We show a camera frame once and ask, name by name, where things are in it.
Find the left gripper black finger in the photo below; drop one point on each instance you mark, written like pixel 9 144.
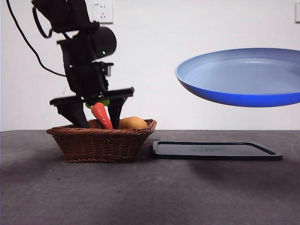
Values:
pixel 73 114
pixel 116 110

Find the blue round plate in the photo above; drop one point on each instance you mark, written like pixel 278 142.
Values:
pixel 234 72

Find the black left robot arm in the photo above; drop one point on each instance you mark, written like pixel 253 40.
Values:
pixel 75 16

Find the orange toy carrot with leaves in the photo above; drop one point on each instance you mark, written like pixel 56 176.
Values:
pixel 102 114

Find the brown wicker basket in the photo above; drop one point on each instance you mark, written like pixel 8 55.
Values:
pixel 98 145

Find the black rectangular tray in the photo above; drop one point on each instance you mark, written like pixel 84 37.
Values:
pixel 211 150

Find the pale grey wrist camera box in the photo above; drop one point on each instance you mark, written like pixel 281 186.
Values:
pixel 109 70

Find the white wall power socket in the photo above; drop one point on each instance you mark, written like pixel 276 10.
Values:
pixel 105 12

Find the white wall switch plate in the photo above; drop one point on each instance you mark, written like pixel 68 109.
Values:
pixel 297 13

